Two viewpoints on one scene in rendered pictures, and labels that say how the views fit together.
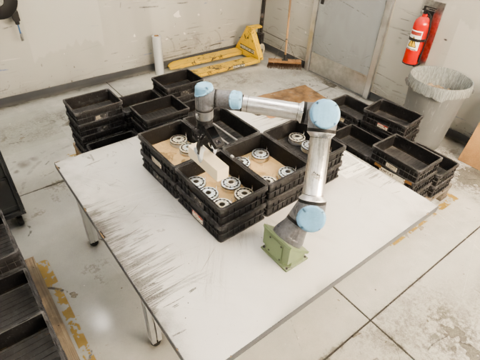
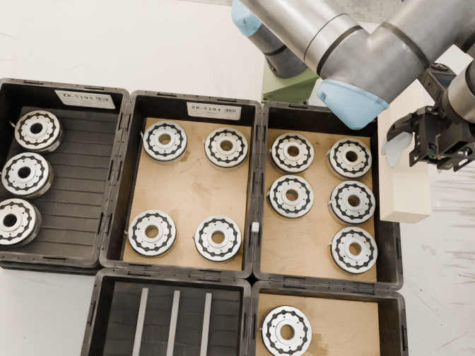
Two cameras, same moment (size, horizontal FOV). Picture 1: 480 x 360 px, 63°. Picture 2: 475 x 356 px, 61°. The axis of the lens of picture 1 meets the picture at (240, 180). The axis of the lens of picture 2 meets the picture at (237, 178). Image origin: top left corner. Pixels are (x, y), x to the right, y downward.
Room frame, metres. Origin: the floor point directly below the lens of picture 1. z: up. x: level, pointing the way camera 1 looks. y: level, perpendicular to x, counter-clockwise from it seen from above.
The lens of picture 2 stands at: (1.88, 0.13, 1.73)
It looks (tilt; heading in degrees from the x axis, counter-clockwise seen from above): 70 degrees down; 217
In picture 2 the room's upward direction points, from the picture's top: 8 degrees clockwise
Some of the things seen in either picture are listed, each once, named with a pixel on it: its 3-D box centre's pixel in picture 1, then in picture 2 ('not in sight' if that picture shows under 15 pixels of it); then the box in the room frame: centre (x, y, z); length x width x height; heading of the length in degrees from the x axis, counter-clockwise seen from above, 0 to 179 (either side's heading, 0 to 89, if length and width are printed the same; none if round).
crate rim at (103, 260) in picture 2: (265, 158); (186, 178); (1.71, -0.13, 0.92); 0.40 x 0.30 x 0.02; 41
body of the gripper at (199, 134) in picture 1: (203, 129); (449, 128); (1.46, 0.17, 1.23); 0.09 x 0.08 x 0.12; 39
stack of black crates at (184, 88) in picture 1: (178, 100); not in sight; (3.38, 0.63, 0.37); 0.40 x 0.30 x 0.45; 129
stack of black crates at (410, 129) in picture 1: (386, 135); not in sight; (2.92, -1.25, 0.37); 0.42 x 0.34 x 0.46; 39
